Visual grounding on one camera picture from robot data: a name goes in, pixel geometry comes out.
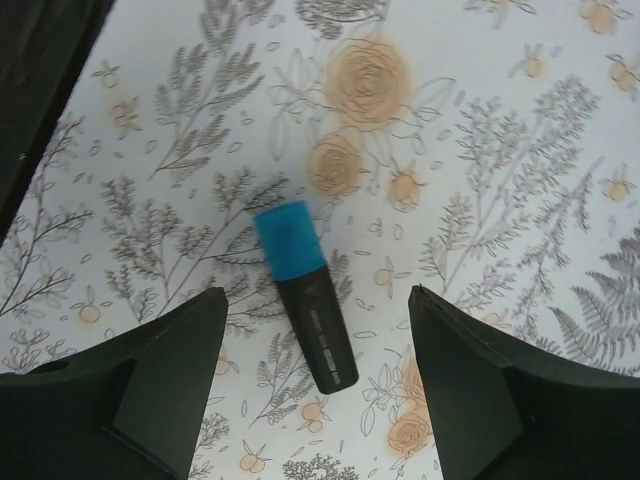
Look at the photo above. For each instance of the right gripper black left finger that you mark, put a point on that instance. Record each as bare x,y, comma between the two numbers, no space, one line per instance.
128,408

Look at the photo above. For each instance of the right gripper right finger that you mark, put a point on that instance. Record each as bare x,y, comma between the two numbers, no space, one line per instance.
504,409

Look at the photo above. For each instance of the blue capped black highlighter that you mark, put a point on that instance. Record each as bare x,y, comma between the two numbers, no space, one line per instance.
302,278

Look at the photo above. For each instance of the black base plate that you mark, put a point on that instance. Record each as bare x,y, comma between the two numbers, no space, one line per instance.
44,47

